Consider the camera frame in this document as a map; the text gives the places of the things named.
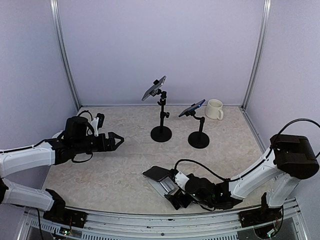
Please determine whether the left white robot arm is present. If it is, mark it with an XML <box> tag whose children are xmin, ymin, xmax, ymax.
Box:
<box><xmin>0</xmin><ymin>113</ymin><xmax>125</xmax><ymax>223</ymax></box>

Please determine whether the black smartphone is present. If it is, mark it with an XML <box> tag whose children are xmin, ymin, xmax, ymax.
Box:
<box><xmin>142</xmin><ymin>165</ymin><xmax>172</xmax><ymax>182</ymax></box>

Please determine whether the grey phone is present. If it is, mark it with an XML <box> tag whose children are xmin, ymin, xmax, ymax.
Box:
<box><xmin>141</xmin><ymin>75</ymin><xmax>167</xmax><ymax>101</ymax></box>

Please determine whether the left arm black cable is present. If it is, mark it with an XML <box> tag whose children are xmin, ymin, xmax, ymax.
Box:
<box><xmin>71</xmin><ymin>109</ymin><xmax>97</xmax><ymax>163</ymax></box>

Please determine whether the aluminium front rail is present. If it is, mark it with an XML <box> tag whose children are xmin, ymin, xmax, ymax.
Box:
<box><xmin>23</xmin><ymin>198</ymin><xmax>307</xmax><ymax>240</ymax></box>

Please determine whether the short black phone stand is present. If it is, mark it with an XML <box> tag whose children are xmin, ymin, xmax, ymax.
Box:
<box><xmin>186</xmin><ymin>103</ymin><xmax>210</xmax><ymax>149</ymax></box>

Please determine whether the right aluminium corner post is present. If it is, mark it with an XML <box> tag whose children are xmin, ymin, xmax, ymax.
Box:
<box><xmin>241</xmin><ymin>0</ymin><xmax>272</xmax><ymax>112</ymax></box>

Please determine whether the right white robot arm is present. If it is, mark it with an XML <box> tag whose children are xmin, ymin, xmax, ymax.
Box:
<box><xmin>164</xmin><ymin>134</ymin><xmax>320</xmax><ymax>222</ymax></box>

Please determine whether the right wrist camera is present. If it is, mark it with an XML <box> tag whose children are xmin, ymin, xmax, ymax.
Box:
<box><xmin>173</xmin><ymin>171</ymin><xmax>190</xmax><ymax>192</ymax></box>

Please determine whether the aluminium corner post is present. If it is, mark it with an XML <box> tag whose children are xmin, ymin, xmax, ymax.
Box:
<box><xmin>50</xmin><ymin>0</ymin><xmax>82</xmax><ymax>111</ymax></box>
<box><xmin>241</xmin><ymin>0</ymin><xmax>272</xmax><ymax>112</ymax></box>

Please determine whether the white folding phone stand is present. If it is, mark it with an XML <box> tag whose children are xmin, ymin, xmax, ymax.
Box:
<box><xmin>148</xmin><ymin>176</ymin><xmax>178</xmax><ymax>198</ymax></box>

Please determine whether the cream ceramic mug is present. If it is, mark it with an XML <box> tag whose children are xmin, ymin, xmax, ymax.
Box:
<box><xmin>205</xmin><ymin>99</ymin><xmax>224</xmax><ymax>121</ymax></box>

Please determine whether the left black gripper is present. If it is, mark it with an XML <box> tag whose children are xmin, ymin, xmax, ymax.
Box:
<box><xmin>73</xmin><ymin>131</ymin><xmax>124</xmax><ymax>155</ymax></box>

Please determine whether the tall black phone stand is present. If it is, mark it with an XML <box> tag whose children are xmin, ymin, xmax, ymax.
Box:
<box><xmin>150</xmin><ymin>90</ymin><xmax>172</xmax><ymax>143</ymax></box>

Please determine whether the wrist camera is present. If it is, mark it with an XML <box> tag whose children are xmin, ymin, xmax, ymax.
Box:
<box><xmin>173</xmin><ymin>171</ymin><xmax>190</xmax><ymax>192</ymax></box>
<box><xmin>91</xmin><ymin>113</ymin><xmax>105</xmax><ymax>137</ymax></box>

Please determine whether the blue phone on short stand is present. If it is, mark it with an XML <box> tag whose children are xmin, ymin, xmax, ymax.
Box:
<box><xmin>178</xmin><ymin>99</ymin><xmax>206</xmax><ymax>118</ymax></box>

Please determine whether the left aluminium corner post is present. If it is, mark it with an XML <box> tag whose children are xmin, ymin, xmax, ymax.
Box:
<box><xmin>50</xmin><ymin>0</ymin><xmax>82</xmax><ymax>111</ymax></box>

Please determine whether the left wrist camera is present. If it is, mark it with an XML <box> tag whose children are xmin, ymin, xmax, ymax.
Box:
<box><xmin>91</xmin><ymin>113</ymin><xmax>105</xmax><ymax>137</ymax></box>

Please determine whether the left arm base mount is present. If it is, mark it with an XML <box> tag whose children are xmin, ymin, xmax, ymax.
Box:
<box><xmin>43</xmin><ymin>208</ymin><xmax>88</xmax><ymax>229</ymax></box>

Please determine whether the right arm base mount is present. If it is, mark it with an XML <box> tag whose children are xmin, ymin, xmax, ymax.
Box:
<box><xmin>238</xmin><ymin>206</ymin><xmax>282</xmax><ymax>228</ymax></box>

